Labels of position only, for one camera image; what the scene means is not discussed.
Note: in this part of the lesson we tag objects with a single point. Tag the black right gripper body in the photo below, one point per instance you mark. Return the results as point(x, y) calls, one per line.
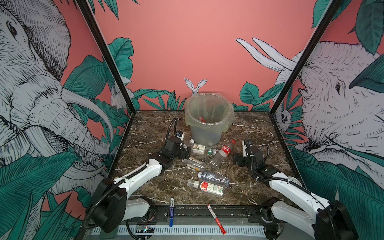
point(244, 161)

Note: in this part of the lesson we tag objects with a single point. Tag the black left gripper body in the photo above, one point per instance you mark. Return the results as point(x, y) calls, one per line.
point(181, 154)

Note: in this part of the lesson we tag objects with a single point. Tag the red cola label bottle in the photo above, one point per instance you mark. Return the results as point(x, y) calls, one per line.
point(221, 155)

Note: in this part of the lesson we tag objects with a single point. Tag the red white label clear bottle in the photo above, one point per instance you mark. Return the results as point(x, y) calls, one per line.
point(191, 143)

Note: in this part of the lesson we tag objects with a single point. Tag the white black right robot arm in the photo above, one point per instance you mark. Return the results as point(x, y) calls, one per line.
point(320, 218)

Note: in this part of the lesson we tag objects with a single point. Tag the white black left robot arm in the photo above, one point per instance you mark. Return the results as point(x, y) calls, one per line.
point(111, 205)

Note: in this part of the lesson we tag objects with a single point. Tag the translucent grey waste bin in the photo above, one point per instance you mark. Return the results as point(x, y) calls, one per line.
point(208, 138)

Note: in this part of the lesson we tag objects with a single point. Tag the clear plastic bin liner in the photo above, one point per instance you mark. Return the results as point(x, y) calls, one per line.
point(214, 108)

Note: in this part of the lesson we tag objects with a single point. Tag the orange label clear bottle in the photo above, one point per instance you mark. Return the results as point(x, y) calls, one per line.
point(195, 164)

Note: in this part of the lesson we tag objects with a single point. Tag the crushed clear bottle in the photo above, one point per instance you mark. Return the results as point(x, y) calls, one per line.
point(214, 179)

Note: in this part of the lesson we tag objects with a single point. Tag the small bird label bottle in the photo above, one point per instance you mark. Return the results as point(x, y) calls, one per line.
point(199, 149)

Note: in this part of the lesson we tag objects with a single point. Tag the white round clock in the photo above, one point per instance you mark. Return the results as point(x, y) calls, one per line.
point(296, 181)

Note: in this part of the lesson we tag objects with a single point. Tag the red green label bottle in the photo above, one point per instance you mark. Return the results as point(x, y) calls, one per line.
point(206, 187)

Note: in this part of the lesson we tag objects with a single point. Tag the blue marker pen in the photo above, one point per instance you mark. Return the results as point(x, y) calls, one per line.
point(172, 207)

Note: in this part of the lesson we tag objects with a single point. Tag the red marker pen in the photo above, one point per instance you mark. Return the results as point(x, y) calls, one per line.
point(216, 219)

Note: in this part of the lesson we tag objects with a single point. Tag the green circuit board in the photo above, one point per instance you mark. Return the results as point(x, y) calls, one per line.
point(145, 230)

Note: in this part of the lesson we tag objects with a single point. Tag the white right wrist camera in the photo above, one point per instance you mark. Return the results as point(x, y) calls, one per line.
point(247, 148)

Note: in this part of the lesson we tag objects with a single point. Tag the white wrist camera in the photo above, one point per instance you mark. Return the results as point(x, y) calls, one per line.
point(247, 148)
point(180, 135)

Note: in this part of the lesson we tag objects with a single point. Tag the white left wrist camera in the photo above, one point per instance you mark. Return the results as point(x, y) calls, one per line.
point(180, 135)

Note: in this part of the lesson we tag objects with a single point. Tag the black front mounting rail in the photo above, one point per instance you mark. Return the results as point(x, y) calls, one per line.
point(249, 212)

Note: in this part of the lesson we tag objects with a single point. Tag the white slotted cable duct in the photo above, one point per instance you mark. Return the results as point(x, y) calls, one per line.
point(189, 230)

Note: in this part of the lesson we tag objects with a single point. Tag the black left frame post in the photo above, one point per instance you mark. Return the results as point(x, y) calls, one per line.
point(88, 15)

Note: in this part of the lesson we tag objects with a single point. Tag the black frame post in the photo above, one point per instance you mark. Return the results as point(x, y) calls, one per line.
point(88, 15)
point(325, 20)

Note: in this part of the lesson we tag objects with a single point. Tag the black right frame post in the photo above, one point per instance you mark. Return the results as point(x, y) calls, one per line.
point(325, 20)

